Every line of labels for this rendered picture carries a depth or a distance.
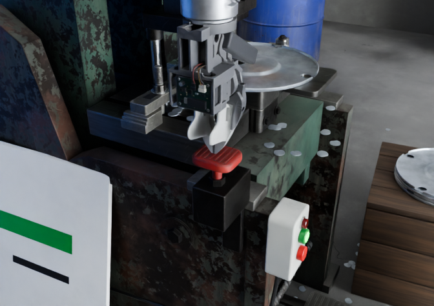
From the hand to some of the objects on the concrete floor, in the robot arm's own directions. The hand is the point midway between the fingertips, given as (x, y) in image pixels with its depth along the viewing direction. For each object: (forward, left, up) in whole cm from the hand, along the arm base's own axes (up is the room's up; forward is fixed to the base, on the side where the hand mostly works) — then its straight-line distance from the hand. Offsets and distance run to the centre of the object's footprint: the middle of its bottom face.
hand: (217, 143), depth 75 cm
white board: (+54, -9, -78) cm, 95 cm away
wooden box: (-46, -72, -78) cm, 116 cm away
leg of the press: (+26, -65, -78) cm, 105 cm away
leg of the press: (+35, -12, -78) cm, 86 cm away
